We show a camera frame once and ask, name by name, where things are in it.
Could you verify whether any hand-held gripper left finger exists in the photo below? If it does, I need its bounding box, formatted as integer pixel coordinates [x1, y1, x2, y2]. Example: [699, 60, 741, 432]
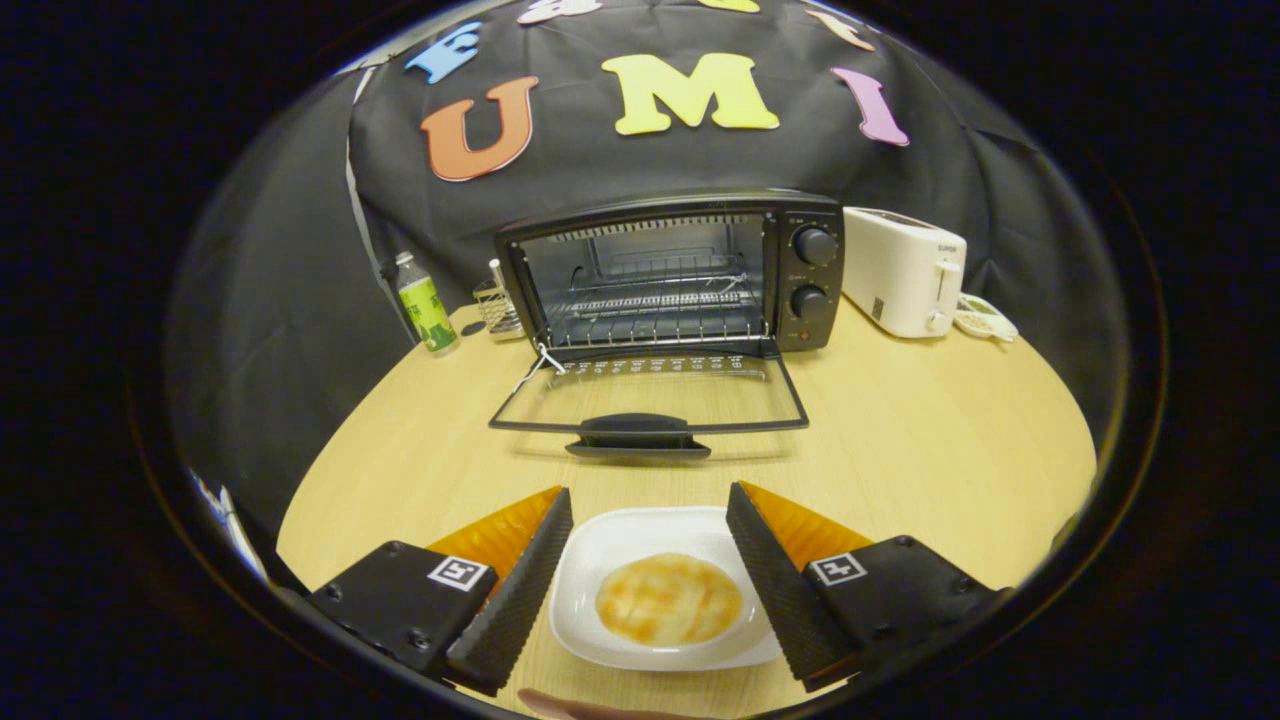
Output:
[305, 486, 576, 698]

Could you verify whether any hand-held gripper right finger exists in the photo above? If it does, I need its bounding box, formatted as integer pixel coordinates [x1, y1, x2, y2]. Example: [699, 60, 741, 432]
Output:
[725, 481, 1012, 694]

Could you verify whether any round golden bread bun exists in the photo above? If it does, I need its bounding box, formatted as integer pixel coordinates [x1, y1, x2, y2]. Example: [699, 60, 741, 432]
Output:
[595, 553, 744, 646]

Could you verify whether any black toaster oven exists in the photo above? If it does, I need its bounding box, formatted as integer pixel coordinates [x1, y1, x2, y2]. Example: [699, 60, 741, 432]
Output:
[488, 190, 847, 462]

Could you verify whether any white pop-up toaster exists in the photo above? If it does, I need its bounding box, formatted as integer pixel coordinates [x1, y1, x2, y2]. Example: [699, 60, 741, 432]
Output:
[842, 206, 969, 339]

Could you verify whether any white square plate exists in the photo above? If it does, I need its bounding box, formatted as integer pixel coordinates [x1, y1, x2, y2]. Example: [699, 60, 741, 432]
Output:
[548, 505, 785, 673]

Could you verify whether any green label drink bottle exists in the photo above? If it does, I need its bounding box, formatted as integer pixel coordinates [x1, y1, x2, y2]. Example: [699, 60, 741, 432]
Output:
[393, 251, 461, 355]

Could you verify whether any white string loop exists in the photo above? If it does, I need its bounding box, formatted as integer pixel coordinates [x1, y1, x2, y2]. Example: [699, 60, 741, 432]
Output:
[515, 343, 568, 397]

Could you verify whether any small wire mesh basket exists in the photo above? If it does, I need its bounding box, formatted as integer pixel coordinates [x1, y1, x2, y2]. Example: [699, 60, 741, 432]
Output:
[472, 259, 525, 342]

